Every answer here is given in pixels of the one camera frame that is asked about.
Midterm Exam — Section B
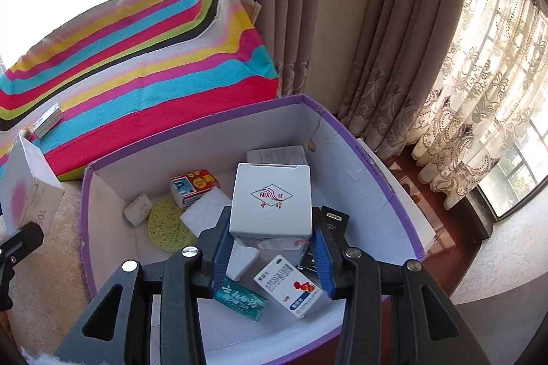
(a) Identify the window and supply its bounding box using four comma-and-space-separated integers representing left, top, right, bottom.
475, 0, 548, 222

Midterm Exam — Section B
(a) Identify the small white printed box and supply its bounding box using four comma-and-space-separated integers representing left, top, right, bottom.
124, 195, 152, 226

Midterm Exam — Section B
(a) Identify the embroidered lace curtain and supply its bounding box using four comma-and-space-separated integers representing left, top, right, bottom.
411, 0, 548, 212

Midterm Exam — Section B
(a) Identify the small white-green box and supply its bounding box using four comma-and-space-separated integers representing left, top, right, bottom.
32, 103, 65, 140

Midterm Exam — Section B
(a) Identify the purple cardboard box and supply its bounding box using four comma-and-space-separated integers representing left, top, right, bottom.
79, 93, 437, 365

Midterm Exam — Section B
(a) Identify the white foam block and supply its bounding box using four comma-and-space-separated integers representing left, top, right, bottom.
180, 194, 232, 239

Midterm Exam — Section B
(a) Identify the round yellow-green sponge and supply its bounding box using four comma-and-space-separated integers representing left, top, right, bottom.
148, 196, 189, 252

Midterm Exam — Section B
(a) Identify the white tissue box pink flower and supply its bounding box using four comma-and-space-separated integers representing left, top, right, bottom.
0, 133, 66, 236

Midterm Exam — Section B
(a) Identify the tall grey-white box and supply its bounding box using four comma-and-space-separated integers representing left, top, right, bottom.
229, 162, 312, 250

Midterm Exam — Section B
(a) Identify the small red box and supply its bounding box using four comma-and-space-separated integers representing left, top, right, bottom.
170, 169, 221, 207

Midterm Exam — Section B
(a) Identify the white box orange corner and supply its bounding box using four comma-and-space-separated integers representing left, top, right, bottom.
246, 145, 309, 166

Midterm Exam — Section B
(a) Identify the rainbow striped blanket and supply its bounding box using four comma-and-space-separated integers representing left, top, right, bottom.
0, 0, 281, 181

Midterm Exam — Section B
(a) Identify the green toothpaste box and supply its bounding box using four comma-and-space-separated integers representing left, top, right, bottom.
213, 277, 270, 322

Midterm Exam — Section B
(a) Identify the grey-white block box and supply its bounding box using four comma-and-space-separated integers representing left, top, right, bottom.
225, 241, 260, 280

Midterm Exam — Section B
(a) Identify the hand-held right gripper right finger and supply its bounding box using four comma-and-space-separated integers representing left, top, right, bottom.
310, 206, 493, 365

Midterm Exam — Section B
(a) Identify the black cardboard box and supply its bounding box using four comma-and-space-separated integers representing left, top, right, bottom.
300, 205, 350, 279

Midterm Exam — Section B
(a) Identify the beige drape curtain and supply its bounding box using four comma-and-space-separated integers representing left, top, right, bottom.
207, 0, 484, 160

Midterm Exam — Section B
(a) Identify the white medicine box red figure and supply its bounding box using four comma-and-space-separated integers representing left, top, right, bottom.
253, 255, 325, 319

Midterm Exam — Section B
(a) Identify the brown cardboard piece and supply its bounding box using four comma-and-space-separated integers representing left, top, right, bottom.
237, 0, 263, 25

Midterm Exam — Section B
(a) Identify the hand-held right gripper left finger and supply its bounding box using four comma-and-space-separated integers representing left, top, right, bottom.
53, 206, 235, 365

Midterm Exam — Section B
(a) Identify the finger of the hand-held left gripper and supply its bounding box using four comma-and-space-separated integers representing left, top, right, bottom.
0, 222, 45, 276

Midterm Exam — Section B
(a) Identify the white fluffy cloth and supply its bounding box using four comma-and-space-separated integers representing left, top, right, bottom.
19, 348, 58, 365

